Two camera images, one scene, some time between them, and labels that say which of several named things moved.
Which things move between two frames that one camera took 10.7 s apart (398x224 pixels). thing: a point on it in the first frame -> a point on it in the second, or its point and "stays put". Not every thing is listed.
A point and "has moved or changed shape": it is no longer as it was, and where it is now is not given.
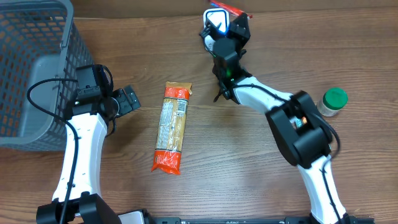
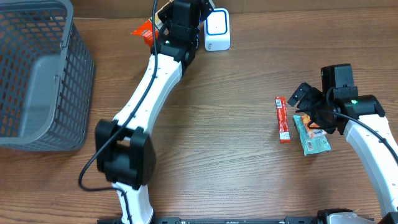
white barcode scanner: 221,15 stays put
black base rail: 256,220 stays put
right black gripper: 237,32 -> 304,102
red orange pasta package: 232,9 has moved or changed shape
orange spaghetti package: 171,127 -> 146,29
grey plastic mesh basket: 42,43 stays put
